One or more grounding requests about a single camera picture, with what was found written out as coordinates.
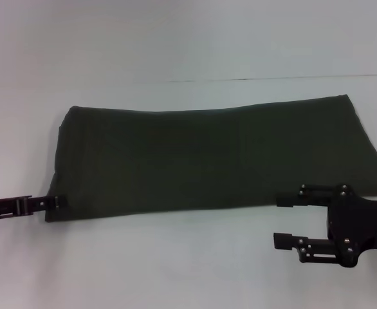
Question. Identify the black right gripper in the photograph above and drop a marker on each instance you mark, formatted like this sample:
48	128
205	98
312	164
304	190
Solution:
359	225

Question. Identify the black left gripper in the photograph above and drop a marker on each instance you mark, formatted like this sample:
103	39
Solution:
0	209

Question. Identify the dark green t-shirt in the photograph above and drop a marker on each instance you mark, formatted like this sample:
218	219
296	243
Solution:
207	161

